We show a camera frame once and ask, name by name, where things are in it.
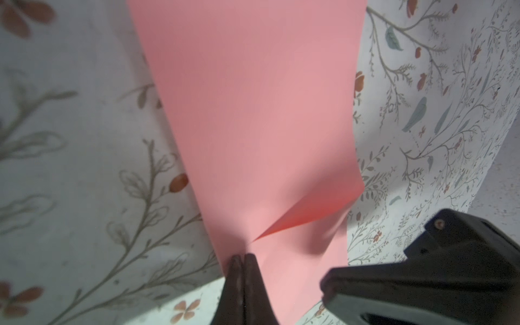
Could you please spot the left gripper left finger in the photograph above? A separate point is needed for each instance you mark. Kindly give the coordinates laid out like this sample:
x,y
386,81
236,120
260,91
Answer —
x,y
230,310

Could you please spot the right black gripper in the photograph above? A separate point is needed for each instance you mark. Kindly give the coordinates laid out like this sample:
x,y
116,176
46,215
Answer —
x,y
460,270

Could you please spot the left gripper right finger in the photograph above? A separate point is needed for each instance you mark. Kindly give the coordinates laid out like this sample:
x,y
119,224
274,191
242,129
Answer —
x,y
257,307

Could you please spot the pink square paper sheet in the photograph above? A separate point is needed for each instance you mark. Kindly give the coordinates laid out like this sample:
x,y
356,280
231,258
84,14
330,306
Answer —
x,y
259,97

